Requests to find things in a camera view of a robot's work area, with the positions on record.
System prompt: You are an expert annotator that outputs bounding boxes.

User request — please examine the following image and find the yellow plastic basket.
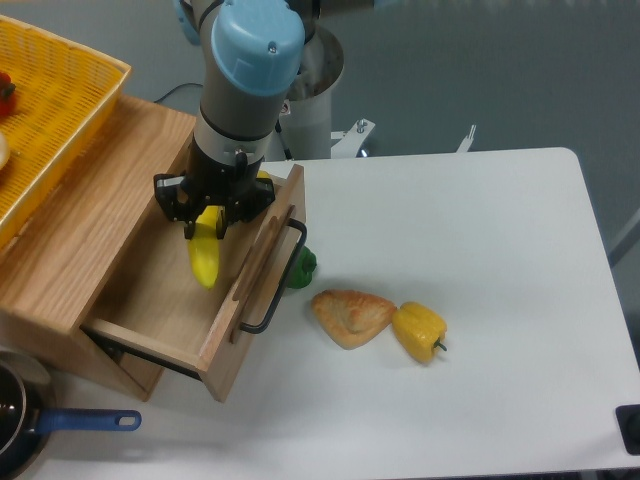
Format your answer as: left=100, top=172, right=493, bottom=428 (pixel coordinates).
left=1, top=16, right=131, bottom=244

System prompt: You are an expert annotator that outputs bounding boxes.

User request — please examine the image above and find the wooden drawer cabinet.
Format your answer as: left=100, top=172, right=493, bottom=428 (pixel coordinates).
left=1, top=96, right=195, bottom=400

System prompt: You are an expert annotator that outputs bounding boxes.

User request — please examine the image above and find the black corner clamp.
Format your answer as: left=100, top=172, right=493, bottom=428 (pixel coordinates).
left=615, top=404, right=640, bottom=456

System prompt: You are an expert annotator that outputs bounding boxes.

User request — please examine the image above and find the red tomato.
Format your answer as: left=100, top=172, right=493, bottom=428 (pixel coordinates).
left=0, top=72, right=17, bottom=117

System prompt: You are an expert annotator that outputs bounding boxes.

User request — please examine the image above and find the blue handled black pan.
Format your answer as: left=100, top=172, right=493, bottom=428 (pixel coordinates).
left=1, top=351, right=142, bottom=479

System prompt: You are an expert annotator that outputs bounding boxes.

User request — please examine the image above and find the black cable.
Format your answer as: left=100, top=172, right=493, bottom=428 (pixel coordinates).
left=153, top=82, right=205, bottom=104

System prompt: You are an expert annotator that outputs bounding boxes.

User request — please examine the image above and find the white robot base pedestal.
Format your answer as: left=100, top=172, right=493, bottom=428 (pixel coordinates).
left=266, top=26, right=376, bottom=161

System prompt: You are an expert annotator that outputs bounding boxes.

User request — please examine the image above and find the green bell pepper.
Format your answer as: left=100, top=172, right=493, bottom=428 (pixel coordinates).
left=286, top=246, right=317, bottom=289

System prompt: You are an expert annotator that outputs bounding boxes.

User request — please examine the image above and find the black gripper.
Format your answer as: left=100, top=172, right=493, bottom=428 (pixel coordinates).
left=153, top=141, right=276, bottom=240

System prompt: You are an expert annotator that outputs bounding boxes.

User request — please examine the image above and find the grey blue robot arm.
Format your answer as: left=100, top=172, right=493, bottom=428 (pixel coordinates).
left=154, top=0, right=381, bottom=239

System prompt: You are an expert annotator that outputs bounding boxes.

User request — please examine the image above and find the triangular baked pastry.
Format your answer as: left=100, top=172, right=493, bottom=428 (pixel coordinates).
left=311, top=289, right=397, bottom=350

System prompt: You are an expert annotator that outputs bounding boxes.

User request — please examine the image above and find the black metal drawer handle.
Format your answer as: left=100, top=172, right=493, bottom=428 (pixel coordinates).
left=238, top=218, right=307, bottom=335

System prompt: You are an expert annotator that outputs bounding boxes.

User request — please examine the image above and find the yellow bell pepper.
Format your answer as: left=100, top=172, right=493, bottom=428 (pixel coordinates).
left=391, top=302, right=448, bottom=364

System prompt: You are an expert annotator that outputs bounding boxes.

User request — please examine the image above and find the white round food item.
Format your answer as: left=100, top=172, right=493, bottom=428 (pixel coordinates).
left=0, top=133, right=11, bottom=169

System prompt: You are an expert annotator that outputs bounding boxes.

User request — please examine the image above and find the open wooden top drawer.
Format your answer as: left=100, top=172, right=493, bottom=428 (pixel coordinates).
left=82, top=162, right=306, bottom=402

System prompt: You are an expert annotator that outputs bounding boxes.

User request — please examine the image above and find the yellow banana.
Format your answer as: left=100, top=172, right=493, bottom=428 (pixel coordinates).
left=186, top=170, right=272, bottom=291

